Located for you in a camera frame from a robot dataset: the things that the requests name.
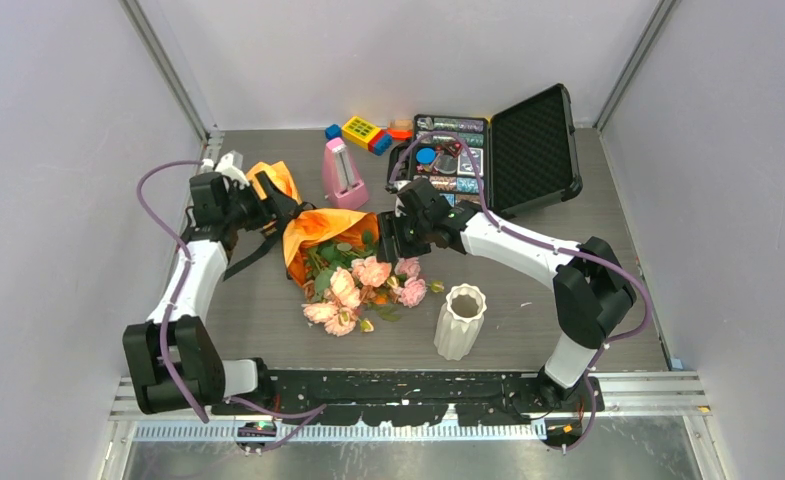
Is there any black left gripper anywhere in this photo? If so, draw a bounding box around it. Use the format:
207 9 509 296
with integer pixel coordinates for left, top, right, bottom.
223 173 295 233

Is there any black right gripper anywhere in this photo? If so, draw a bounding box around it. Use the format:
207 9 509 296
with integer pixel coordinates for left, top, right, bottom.
377 209 432 264

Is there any black printed ribbon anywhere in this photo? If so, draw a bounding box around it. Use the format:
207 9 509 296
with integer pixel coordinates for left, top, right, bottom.
223 202 312 281

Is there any orange flower bouquet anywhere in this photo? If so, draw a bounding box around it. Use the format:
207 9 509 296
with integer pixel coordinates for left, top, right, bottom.
246 162 445 337

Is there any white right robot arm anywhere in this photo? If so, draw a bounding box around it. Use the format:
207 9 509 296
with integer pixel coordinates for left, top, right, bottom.
377 179 637 411

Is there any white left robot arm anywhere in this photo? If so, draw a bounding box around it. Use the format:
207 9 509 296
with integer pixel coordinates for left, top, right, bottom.
122 151 305 422

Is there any white ribbed vase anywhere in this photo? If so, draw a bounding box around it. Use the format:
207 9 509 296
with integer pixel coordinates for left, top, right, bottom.
434 283 487 361

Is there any pink metronome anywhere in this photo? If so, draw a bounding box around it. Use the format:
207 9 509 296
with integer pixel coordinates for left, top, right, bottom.
321 138 369 210

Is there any blue toy block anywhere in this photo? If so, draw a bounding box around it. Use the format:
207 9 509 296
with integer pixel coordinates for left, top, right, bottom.
324 124 342 141

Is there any blue round poker chip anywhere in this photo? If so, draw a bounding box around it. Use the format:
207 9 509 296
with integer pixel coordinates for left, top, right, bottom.
415 148 436 165

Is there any yellow toy block house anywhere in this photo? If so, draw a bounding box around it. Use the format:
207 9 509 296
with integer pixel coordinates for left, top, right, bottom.
341 116 393 156

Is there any orange toy piece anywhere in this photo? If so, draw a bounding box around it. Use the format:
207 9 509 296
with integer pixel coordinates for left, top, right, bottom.
386 119 414 141

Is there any black open poker case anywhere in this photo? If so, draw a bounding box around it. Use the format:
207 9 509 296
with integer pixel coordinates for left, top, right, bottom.
387 83 583 219

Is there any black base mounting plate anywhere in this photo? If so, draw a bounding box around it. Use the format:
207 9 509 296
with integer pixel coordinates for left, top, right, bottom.
246 370 605 427

